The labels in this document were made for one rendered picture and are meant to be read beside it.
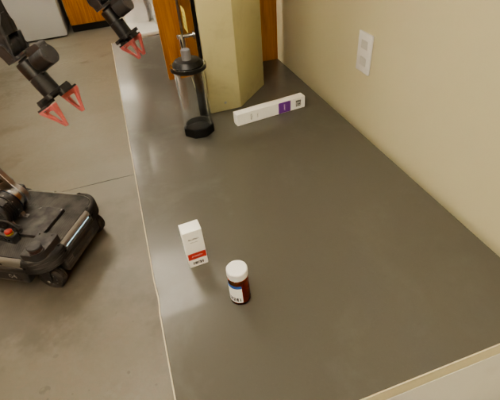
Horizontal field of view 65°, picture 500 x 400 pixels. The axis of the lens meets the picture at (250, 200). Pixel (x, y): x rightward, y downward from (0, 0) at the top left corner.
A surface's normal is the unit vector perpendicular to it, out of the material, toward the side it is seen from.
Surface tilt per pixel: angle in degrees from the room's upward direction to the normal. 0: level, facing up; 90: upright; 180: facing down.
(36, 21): 90
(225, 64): 90
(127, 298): 0
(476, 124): 90
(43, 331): 0
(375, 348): 0
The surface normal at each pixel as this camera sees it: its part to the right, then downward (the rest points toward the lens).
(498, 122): -0.95, 0.26
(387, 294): -0.07, -0.76
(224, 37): 0.32, 0.60
